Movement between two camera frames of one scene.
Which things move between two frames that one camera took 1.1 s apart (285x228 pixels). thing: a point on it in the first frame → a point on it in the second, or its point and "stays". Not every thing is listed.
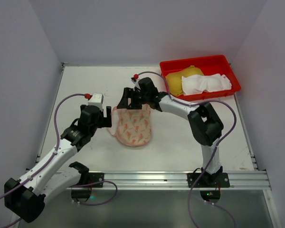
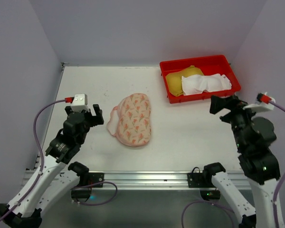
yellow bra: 174,80 stays
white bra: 198,83 stays
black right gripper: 133,97 → 229,108
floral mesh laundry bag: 131,127 stays
